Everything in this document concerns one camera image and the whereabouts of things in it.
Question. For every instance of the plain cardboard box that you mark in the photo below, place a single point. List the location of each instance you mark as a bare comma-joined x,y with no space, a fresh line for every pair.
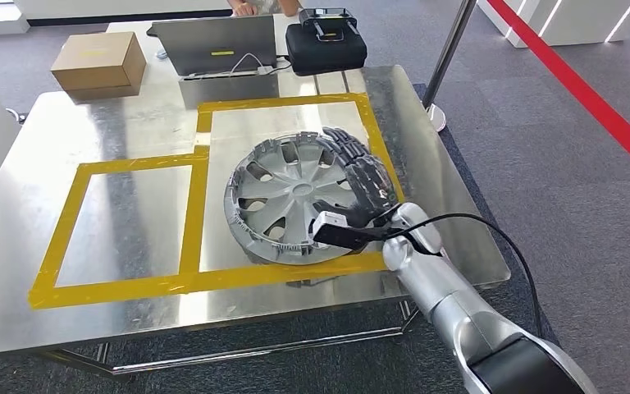
97,60

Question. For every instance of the black carry case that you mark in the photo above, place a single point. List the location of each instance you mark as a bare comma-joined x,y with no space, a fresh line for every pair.
326,51

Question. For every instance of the grey plastic wheel hubcap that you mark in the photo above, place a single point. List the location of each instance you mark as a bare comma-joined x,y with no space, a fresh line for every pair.
288,201

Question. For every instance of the person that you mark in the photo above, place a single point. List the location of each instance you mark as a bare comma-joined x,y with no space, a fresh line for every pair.
260,6

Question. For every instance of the grey laptop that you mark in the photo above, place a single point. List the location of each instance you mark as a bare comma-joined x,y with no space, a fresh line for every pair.
217,43

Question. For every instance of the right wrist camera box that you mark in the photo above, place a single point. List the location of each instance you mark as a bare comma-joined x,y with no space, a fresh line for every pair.
336,231

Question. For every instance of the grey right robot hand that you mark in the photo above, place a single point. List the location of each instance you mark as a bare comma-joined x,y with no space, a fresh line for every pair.
369,185

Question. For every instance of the steel workbench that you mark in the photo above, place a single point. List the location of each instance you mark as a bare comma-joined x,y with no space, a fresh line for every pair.
103,130

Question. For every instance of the chrome stanchion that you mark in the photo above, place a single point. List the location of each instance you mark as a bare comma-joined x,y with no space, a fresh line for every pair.
448,54

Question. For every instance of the yellow tape on workbench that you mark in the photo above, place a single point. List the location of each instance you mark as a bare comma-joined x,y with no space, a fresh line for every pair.
184,280

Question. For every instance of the computer mouse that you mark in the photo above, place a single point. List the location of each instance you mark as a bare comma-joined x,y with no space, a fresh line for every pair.
162,54

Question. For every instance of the red barrier belt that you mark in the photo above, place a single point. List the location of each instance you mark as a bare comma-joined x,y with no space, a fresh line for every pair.
565,68

